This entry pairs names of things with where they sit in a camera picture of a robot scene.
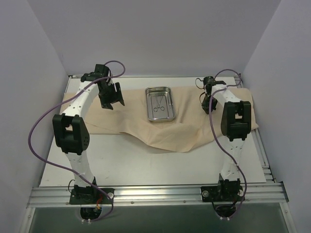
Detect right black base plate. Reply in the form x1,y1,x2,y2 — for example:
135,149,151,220
200,186,245,202

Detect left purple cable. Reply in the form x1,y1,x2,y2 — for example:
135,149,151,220
28,60,126,221

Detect beige cloth surgical kit wrap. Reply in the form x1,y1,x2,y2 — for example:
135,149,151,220
62,87,259,153

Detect back aluminium rail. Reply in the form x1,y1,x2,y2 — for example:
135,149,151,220
69,74,238,79

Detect right side aluminium rail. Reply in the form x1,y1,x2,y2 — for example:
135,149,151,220
234,74,290,202

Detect steel surgical scissors forceps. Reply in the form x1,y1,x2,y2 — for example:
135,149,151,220
154,95,165,112

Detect purple cable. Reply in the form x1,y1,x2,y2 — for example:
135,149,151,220
28,60,126,221
208,69,249,216

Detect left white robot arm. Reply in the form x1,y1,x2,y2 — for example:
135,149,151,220
52,64,124,203

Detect stainless steel instrument tray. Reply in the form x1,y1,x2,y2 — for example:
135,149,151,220
145,86,176,123

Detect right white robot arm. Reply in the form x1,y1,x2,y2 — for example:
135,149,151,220
201,76,252,200

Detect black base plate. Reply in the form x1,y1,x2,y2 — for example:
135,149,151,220
200,186,245,202
69,185,111,205

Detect front aluminium rail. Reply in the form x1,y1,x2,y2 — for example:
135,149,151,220
27,182,289,208

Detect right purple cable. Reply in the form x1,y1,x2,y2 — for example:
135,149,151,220
208,69,249,216

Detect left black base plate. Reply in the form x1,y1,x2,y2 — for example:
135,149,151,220
69,185,111,205

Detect aluminium rail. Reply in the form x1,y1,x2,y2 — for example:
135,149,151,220
69,74,238,79
27,182,289,208
234,74,290,202

